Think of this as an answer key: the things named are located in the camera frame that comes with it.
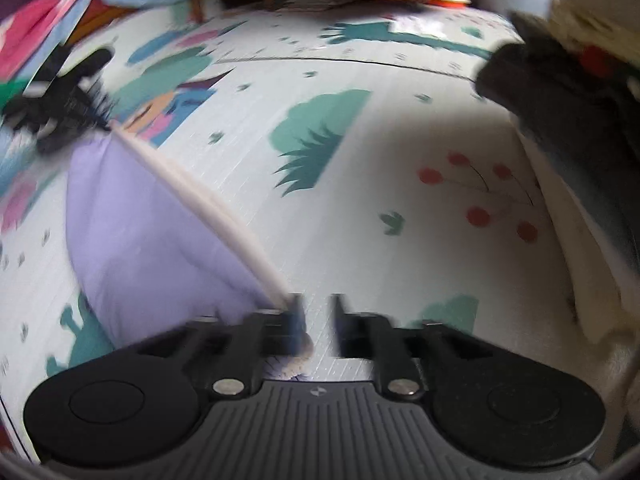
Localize white folded garment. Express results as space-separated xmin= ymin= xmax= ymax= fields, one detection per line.
xmin=517 ymin=125 xmax=640 ymax=347

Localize crumpled white paper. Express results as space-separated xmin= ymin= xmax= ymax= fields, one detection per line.
xmin=394 ymin=14 xmax=452 ymax=34

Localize purple garment with cream lining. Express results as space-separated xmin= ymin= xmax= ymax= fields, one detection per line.
xmin=65 ymin=121 xmax=317 ymax=382

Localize light blue folded garment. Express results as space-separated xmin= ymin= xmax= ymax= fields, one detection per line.
xmin=537 ymin=132 xmax=640 ymax=273

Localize printed cartoon play mat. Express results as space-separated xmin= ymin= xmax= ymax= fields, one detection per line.
xmin=0 ymin=2 xmax=640 ymax=461

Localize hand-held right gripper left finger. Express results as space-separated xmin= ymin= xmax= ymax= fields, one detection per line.
xmin=125 ymin=294 xmax=310 ymax=402

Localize pink blue printed blanket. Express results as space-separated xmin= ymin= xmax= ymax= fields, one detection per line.
xmin=0 ymin=0 xmax=193 ymax=88

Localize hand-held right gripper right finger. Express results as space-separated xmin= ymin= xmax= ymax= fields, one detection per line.
xmin=330 ymin=294 xmax=507 ymax=399

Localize red and black garment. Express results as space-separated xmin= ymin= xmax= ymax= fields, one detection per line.
xmin=579 ymin=44 xmax=618 ymax=77

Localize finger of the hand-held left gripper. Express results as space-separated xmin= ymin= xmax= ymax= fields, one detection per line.
xmin=74 ymin=91 xmax=114 ymax=132
xmin=56 ymin=48 xmax=116 ymax=89

